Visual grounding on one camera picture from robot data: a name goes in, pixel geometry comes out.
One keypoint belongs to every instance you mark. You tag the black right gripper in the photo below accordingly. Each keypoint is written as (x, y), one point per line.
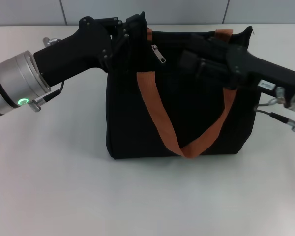
(255, 71)

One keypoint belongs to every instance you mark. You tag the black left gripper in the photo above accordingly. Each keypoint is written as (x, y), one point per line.
(76, 54)

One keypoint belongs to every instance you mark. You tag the silver zipper pull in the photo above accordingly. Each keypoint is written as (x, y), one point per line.
(159, 56)

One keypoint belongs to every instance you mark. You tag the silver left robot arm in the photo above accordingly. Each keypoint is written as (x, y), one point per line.
(12, 83)

